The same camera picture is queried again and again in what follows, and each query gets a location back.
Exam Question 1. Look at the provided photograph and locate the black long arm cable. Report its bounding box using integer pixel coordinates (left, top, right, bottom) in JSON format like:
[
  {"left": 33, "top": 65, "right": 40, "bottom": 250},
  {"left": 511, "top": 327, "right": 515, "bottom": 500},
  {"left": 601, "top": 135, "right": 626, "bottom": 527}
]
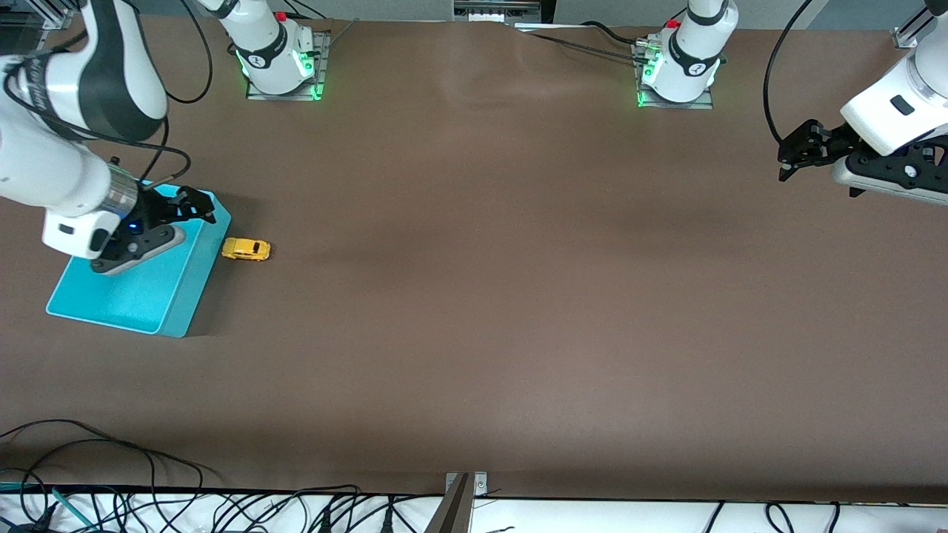
[{"left": 763, "top": 0, "right": 817, "bottom": 145}]

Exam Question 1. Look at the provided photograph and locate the black gripper connector cable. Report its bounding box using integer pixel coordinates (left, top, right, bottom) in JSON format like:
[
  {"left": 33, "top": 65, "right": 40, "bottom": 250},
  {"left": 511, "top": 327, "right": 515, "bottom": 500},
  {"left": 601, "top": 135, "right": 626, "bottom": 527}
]
[{"left": 4, "top": 56, "right": 192, "bottom": 192}]

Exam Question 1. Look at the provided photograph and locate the turquoise plastic bin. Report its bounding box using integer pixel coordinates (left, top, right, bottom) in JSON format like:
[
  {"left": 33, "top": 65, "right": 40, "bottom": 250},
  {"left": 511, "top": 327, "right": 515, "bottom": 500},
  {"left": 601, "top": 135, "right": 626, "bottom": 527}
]
[{"left": 46, "top": 178, "right": 233, "bottom": 339}]

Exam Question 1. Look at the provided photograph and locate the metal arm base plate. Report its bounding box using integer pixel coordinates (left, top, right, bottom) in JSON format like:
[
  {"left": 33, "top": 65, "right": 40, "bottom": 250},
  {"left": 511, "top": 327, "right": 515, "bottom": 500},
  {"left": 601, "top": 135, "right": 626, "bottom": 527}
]
[
  {"left": 244, "top": 30, "right": 331, "bottom": 102},
  {"left": 633, "top": 38, "right": 716, "bottom": 111}
]

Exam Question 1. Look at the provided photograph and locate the small metal mounting bracket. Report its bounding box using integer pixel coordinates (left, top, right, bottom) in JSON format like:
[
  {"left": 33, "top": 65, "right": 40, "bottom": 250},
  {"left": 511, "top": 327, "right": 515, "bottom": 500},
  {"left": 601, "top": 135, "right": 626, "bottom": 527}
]
[{"left": 445, "top": 472, "right": 490, "bottom": 497}]

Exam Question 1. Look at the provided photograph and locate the black looping arm cable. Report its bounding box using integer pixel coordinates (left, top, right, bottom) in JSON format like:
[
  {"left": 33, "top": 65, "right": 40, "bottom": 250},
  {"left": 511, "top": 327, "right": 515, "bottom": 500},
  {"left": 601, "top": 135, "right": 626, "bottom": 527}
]
[{"left": 164, "top": 0, "right": 214, "bottom": 104}]

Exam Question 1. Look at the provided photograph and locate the aluminium frame rail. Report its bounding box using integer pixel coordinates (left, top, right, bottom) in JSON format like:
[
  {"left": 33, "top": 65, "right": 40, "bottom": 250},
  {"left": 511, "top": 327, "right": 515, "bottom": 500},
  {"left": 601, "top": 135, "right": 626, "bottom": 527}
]
[
  {"left": 0, "top": 0, "right": 79, "bottom": 30},
  {"left": 894, "top": 7, "right": 935, "bottom": 50}
]

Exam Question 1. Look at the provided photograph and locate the black cable on table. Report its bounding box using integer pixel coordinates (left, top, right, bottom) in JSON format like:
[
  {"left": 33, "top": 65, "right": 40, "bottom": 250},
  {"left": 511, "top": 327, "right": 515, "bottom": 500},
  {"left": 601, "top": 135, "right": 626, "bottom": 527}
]
[{"left": 518, "top": 21, "right": 652, "bottom": 66}]

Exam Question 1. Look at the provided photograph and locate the grey camera mast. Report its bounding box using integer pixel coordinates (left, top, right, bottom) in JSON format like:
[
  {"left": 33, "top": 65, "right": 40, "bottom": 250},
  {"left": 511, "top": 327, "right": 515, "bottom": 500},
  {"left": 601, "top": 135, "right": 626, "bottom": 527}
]
[{"left": 424, "top": 474, "right": 475, "bottom": 533}]

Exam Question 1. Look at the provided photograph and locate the yellow beetle toy car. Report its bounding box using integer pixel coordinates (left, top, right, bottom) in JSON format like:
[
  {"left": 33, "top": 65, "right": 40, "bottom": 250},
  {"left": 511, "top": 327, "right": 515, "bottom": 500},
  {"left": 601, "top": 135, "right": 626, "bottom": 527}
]
[{"left": 221, "top": 237, "right": 272, "bottom": 262}]

